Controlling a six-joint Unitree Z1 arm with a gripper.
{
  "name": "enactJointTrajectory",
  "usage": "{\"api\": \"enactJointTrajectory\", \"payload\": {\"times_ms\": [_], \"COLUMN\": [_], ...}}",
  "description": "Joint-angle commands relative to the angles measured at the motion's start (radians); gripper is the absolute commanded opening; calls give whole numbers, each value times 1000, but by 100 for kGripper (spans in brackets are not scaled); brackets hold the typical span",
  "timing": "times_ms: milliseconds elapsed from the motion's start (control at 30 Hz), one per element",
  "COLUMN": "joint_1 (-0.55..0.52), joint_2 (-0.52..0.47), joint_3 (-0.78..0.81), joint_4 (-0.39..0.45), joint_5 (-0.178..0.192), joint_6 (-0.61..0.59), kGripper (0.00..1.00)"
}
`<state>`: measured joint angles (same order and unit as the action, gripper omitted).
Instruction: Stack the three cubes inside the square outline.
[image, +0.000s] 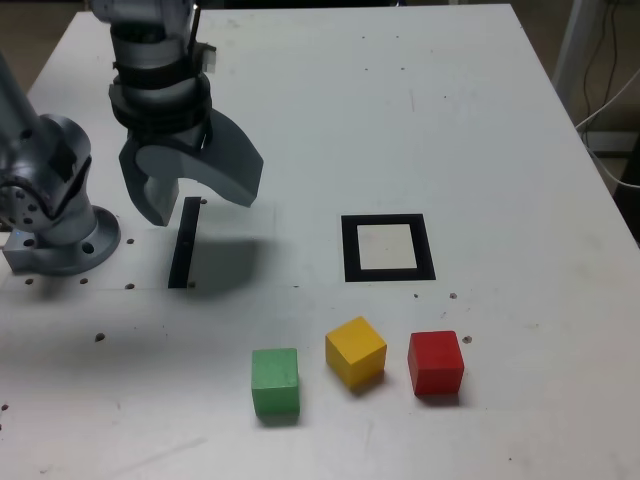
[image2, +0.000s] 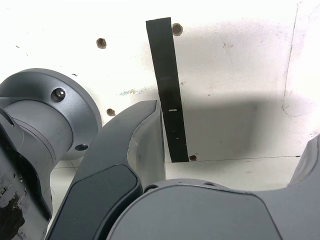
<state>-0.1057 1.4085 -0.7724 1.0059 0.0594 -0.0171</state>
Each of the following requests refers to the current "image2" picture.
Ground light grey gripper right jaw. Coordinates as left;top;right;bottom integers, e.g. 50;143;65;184
106;133;320;240

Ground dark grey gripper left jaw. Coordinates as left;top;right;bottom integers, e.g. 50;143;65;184
46;99;167;240

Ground black tape strip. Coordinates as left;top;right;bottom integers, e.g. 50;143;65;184
145;16;190;163

